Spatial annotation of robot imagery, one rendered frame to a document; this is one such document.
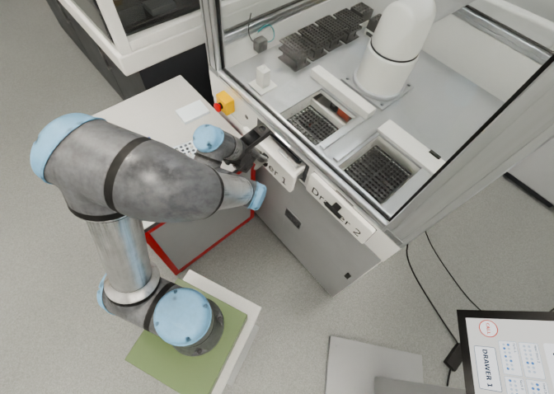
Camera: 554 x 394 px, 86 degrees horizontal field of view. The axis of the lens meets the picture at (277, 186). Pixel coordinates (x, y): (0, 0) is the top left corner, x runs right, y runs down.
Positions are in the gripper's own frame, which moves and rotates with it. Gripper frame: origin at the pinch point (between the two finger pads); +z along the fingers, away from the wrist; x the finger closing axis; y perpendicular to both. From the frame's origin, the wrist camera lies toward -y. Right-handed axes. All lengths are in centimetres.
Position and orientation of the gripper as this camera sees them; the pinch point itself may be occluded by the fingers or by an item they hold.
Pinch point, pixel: (263, 155)
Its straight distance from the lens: 110.6
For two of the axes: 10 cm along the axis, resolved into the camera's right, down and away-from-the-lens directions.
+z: 3.7, 0.9, 9.3
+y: -6.6, 7.3, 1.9
